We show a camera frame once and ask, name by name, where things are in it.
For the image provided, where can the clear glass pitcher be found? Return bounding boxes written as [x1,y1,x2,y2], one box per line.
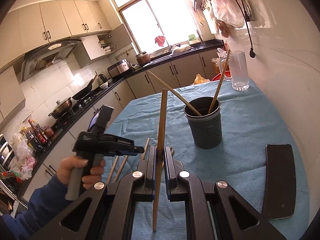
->
[218,51,250,91]

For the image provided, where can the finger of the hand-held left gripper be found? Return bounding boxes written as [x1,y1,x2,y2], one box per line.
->
[116,145,145,157]

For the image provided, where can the steel pot with lid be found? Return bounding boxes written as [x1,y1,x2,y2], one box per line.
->
[48,97,73,119]

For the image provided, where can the kitchen window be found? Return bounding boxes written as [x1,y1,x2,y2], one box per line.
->
[109,0,208,55]

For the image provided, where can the cream wall cabinets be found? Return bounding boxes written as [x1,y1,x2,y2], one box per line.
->
[0,0,113,70]

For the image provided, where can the clear bag with orange contents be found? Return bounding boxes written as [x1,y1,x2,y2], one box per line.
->
[211,47,227,73]

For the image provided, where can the wall power socket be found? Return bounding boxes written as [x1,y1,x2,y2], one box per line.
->
[244,0,255,22]

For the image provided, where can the person's left forearm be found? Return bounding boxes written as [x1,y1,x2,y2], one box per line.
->
[0,174,69,238]

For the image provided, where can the pink hanging plastic bag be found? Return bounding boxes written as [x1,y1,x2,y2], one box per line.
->
[211,0,245,29]

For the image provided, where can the dark green utensil holder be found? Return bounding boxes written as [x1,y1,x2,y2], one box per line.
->
[184,96,222,148]

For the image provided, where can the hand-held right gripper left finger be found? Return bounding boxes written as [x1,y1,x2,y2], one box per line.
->
[30,146,158,240]

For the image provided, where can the cluster of sauce bottles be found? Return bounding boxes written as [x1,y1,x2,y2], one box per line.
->
[21,119,54,153]

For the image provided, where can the silver rice cooker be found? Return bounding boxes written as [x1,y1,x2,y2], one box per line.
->
[107,59,132,78]

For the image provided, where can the brown clay pot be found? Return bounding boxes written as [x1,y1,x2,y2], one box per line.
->
[136,51,152,67]

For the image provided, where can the cream base cabinets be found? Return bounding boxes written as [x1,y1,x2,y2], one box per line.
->
[20,47,224,205]

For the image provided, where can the black range hood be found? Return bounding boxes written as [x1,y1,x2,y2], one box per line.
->
[20,37,85,82]

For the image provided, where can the person's left hand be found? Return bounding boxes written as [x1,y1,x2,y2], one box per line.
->
[57,155,106,190]

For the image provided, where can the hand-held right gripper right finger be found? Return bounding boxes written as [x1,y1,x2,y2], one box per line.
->
[164,146,288,240]

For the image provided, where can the black wok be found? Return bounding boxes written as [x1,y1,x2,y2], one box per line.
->
[72,74,98,100]

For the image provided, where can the hanging utensil rack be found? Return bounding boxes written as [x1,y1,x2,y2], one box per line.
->
[191,0,212,14]

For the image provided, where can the steel pot lid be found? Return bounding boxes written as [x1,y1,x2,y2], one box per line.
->
[171,44,193,54]

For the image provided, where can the black kitchen countertop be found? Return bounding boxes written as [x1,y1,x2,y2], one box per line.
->
[15,39,224,180]

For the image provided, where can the black power cable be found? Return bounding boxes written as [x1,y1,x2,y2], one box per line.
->
[229,0,257,58]

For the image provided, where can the crumpled plastic bags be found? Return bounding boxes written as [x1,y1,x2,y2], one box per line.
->
[11,132,37,180]

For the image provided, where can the red plastic basin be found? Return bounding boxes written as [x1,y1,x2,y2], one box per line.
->
[212,70,233,82]

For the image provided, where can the yellow plastic bag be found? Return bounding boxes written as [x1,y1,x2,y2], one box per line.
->
[194,74,210,84]

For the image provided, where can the black rectangular pad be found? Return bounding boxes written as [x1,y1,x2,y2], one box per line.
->
[261,144,297,221]

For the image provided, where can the blue tablecloth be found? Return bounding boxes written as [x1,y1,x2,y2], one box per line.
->
[106,79,310,240]

